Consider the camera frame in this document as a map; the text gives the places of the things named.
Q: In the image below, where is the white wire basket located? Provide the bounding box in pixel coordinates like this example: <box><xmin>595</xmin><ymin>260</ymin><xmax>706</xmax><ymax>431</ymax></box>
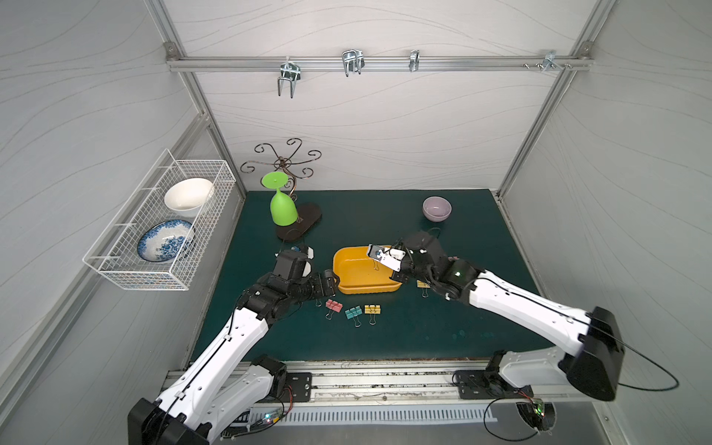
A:
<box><xmin>83</xmin><ymin>150</ymin><xmax>235</xmax><ymax>291</ymax></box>

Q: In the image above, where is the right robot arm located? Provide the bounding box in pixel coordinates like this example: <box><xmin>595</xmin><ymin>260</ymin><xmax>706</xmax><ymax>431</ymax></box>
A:
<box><xmin>372</xmin><ymin>232</ymin><xmax>625</xmax><ymax>402</ymax></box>

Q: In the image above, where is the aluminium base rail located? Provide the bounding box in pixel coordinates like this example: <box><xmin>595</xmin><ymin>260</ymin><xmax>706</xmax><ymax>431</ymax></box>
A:
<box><xmin>155</xmin><ymin>360</ymin><xmax>613</xmax><ymax>412</ymax></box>

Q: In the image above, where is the white ceramic bowl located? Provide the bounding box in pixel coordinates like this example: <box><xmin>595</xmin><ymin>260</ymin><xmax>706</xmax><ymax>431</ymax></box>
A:
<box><xmin>163</xmin><ymin>178</ymin><xmax>214</xmax><ymax>218</ymax></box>

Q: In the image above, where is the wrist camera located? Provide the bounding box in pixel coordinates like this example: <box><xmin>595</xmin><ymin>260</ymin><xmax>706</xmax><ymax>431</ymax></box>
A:
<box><xmin>300</xmin><ymin>245</ymin><xmax>314</xmax><ymax>277</ymax></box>
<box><xmin>366</xmin><ymin>244</ymin><xmax>406</xmax><ymax>272</ymax></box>

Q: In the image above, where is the double prong metal hook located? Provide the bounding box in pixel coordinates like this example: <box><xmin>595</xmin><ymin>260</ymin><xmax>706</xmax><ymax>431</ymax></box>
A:
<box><xmin>277</xmin><ymin>61</ymin><xmax>301</xmax><ymax>98</ymax></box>

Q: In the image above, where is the round circuit board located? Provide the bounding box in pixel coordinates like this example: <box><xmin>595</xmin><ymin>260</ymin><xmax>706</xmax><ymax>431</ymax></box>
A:
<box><xmin>515</xmin><ymin>400</ymin><xmax>556</xmax><ymax>432</ymax></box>

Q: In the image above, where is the green plastic wine glass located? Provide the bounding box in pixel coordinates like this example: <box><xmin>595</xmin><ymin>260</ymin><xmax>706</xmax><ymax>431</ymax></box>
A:
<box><xmin>261</xmin><ymin>171</ymin><xmax>299</xmax><ymax>227</ymax></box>

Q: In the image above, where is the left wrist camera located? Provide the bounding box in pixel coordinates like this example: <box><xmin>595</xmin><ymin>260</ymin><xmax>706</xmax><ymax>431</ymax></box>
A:
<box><xmin>300</xmin><ymin>245</ymin><xmax>314</xmax><ymax>277</ymax></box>

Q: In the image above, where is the aluminium crossbar rail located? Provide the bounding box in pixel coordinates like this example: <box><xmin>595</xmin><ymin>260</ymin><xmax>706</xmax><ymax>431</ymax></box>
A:
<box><xmin>167</xmin><ymin>54</ymin><xmax>594</xmax><ymax>74</ymax></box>

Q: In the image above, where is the yellow binder clip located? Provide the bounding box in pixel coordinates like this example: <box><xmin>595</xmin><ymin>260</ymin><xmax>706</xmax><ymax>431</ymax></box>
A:
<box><xmin>416</xmin><ymin>281</ymin><xmax>431</xmax><ymax>299</ymax></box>

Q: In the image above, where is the purple ceramic bowl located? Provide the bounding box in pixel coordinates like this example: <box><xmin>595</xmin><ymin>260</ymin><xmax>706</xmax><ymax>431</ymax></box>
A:
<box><xmin>422</xmin><ymin>196</ymin><xmax>452</xmax><ymax>223</ymax></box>

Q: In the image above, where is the cream binder clip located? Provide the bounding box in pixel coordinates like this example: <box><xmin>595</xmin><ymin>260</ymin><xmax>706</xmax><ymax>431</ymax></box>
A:
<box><xmin>363</xmin><ymin>304</ymin><xmax>381</xmax><ymax>326</ymax></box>

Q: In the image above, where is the teal binder clip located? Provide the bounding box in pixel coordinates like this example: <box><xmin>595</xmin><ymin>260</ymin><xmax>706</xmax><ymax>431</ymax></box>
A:
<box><xmin>345</xmin><ymin>306</ymin><xmax>363</xmax><ymax>328</ymax></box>

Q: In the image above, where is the blue patterned plate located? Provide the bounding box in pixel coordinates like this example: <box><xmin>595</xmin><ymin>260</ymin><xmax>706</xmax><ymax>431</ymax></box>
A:
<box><xmin>137</xmin><ymin>219</ymin><xmax>195</xmax><ymax>263</ymax></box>

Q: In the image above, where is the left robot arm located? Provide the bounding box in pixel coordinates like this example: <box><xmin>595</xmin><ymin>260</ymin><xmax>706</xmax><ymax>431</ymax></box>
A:
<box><xmin>127</xmin><ymin>245</ymin><xmax>339</xmax><ymax>444</ymax></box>

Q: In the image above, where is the green table mat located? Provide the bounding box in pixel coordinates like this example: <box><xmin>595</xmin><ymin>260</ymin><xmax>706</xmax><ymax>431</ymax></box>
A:
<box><xmin>195</xmin><ymin>190</ymin><xmax>548</xmax><ymax>362</ymax></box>

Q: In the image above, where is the black metal cup stand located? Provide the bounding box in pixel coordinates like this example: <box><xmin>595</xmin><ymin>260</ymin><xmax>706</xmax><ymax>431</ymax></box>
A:
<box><xmin>239</xmin><ymin>137</ymin><xmax>323</xmax><ymax>242</ymax></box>

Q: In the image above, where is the large pink binder clip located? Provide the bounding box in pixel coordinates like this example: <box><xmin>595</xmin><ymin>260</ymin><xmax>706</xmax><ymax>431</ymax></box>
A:
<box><xmin>325</xmin><ymin>300</ymin><xmax>343</xmax><ymax>320</ymax></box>

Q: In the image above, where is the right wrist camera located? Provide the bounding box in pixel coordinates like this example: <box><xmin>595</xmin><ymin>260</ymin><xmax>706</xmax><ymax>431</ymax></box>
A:
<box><xmin>366</xmin><ymin>244</ymin><xmax>406</xmax><ymax>272</ymax></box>

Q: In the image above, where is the yellow plastic storage box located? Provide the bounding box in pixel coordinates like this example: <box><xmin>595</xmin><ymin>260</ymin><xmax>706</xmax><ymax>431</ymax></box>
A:
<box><xmin>333</xmin><ymin>246</ymin><xmax>402</xmax><ymax>295</ymax></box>

